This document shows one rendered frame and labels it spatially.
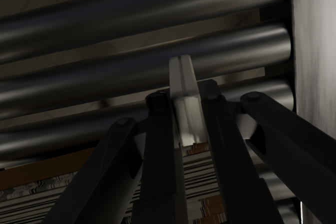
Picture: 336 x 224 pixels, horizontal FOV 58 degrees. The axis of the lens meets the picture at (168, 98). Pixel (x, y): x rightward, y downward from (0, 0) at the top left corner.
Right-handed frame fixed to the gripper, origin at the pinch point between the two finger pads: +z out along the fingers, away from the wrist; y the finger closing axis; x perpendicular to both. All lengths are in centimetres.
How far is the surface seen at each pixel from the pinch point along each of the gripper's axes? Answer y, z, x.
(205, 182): 0.0, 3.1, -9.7
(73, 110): -48, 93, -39
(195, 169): -0.6, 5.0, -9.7
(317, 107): 13.9, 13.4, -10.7
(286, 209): 10.1, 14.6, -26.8
